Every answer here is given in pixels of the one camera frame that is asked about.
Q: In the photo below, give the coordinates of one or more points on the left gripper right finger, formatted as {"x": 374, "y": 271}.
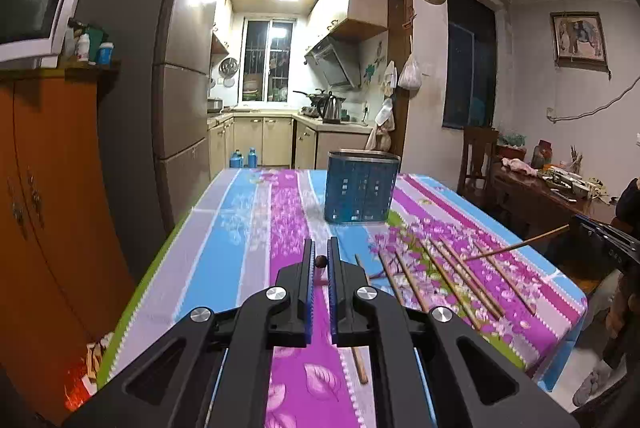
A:
{"x": 352, "y": 323}

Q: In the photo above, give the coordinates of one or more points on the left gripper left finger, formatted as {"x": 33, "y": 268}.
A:
{"x": 291, "y": 325}

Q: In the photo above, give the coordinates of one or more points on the wooden chopstick one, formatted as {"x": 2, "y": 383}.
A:
{"x": 356, "y": 354}

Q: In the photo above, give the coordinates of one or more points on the wooden chopstick nine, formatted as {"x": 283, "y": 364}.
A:
{"x": 514, "y": 247}

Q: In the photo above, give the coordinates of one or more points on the wooden chopstick two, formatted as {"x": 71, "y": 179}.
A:
{"x": 388, "y": 270}

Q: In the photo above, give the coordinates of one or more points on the wooden chopstick three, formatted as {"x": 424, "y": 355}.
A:
{"x": 412, "y": 283}

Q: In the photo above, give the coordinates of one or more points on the wooden chopstick seven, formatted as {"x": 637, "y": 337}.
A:
{"x": 505, "y": 277}

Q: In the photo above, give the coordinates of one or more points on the kitchen window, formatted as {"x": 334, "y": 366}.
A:
{"x": 266, "y": 60}

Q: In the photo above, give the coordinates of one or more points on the dark wooden side table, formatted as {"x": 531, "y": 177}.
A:
{"x": 527, "y": 206}

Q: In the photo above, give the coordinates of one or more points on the floral purple tablecloth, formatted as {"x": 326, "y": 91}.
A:
{"x": 193, "y": 349}

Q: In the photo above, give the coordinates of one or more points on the wooden chopstick four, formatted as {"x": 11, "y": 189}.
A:
{"x": 445, "y": 276}

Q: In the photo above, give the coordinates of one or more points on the wooden chopstick five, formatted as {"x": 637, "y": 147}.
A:
{"x": 470, "y": 279}

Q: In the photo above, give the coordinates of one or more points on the blue perforated utensil holder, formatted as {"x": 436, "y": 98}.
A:
{"x": 360, "y": 185}

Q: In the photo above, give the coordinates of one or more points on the wooden dining chair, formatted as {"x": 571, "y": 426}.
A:
{"x": 478, "y": 154}

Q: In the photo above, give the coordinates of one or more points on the framed elephant picture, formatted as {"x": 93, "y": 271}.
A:
{"x": 578, "y": 40}

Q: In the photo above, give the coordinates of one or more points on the steel electric kettle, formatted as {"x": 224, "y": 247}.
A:
{"x": 331, "y": 109}

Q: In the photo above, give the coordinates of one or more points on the orange wooden cabinet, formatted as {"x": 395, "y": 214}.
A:
{"x": 64, "y": 280}

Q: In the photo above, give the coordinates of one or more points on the white hanging plastic bag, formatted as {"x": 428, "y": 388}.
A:
{"x": 411, "y": 75}

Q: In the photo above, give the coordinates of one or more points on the steel range hood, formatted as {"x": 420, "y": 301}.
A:
{"x": 337, "y": 61}

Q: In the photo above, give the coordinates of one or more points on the silver refrigerator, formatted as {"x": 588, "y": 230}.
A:
{"x": 153, "y": 121}

